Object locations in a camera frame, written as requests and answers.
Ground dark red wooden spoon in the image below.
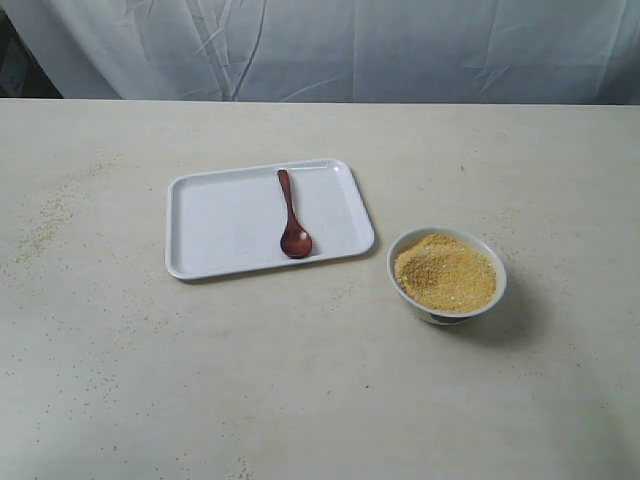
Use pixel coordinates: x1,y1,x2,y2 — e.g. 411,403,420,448
277,169,313,259

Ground white plastic tray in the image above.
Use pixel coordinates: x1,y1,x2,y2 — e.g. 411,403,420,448
165,158,375,281

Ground yellow millet in bowl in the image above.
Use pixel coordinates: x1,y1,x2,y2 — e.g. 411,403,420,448
393,233,497,314

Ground white ceramic bowl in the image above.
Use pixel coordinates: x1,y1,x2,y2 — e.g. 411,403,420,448
387,226,507,325

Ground scattered millet grains on table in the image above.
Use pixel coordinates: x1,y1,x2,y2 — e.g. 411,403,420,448
14,153,122,264

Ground white backdrop curtain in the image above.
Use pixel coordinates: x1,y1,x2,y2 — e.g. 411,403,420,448
1,1,639,105

